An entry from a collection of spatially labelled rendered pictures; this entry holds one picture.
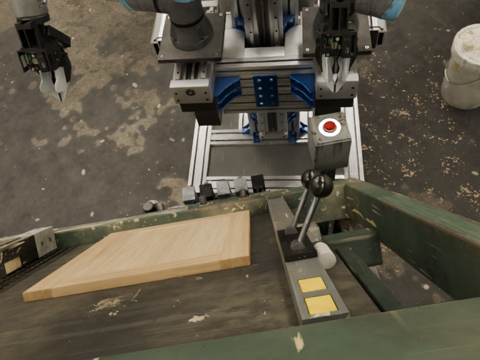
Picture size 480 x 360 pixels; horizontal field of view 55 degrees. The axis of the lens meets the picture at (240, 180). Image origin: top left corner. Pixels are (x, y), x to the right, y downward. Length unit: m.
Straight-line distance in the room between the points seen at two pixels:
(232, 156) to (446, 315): 2.07
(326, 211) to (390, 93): 1.52
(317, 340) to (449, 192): 2.28
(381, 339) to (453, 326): 0.04
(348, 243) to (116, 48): 2.55
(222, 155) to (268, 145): 0.24
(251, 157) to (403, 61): 1.20
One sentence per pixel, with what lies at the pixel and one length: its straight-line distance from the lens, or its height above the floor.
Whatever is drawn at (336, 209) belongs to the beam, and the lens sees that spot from 1.45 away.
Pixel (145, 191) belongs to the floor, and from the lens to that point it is 2.60.
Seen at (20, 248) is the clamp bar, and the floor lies 1.09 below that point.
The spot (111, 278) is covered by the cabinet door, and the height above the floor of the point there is 1.35.
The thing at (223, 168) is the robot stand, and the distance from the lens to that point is 2.32.
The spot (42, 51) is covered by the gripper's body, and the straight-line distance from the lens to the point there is 1.16.
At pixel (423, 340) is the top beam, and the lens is 0.30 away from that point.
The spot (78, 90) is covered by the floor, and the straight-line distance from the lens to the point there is 3.21.
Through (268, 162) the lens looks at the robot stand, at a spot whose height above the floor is 0.21.
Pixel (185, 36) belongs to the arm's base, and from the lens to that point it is 1.63.
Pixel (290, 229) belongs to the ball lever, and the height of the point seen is 1.39.
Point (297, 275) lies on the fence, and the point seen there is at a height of 1.56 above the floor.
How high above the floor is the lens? 2.17
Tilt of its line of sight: 60 degrees down
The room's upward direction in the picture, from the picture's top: 13 degrees counter-clockwise
